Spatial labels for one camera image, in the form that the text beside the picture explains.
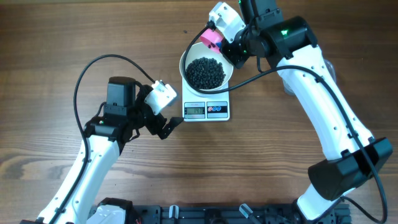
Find cream white bowl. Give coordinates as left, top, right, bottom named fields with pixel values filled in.
left=182, top=42, right=234, bottom=91

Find clear plastic bean container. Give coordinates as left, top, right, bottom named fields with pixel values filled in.
left=282, top=59, right=336, bottom=96

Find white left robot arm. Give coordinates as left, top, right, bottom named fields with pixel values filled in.
left=35, top=77, right=183, bottom=223

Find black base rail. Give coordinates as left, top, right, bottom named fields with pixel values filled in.
left=88, top=197, right=352, bottom=224

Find white digital kitchen scale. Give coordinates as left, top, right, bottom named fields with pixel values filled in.
left=182, top=80, right=230, bottom=122

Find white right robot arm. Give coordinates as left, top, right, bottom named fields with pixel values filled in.
left=209, top=1, right=392, bottom=222

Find pink scoop blue handle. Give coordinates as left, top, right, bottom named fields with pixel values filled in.
left=200, top=29, right=224, bottom=54

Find black beans in bowl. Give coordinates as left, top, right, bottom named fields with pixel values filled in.
left=186, top=57, right=226, bottom=90

